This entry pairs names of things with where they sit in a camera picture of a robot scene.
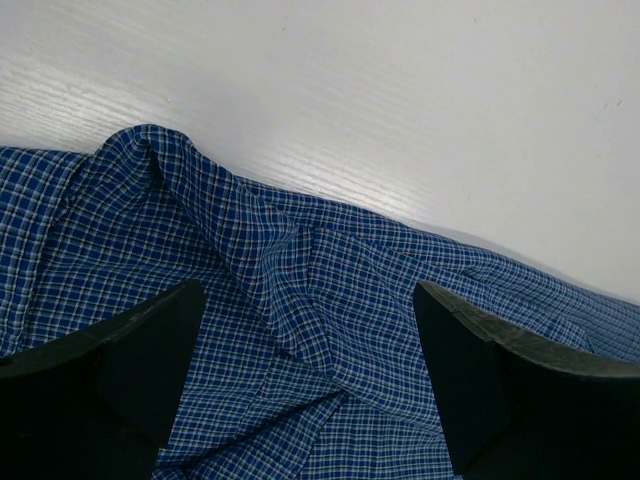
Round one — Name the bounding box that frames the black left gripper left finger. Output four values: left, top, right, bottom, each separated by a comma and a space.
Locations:
1, 281, 205, 479

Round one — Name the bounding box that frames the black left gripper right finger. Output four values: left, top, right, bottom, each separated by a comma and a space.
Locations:
414, 282, 639, 479

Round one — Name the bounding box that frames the blue plaid long sleeve shirt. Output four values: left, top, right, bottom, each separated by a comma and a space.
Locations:
1, 125, 639, 479

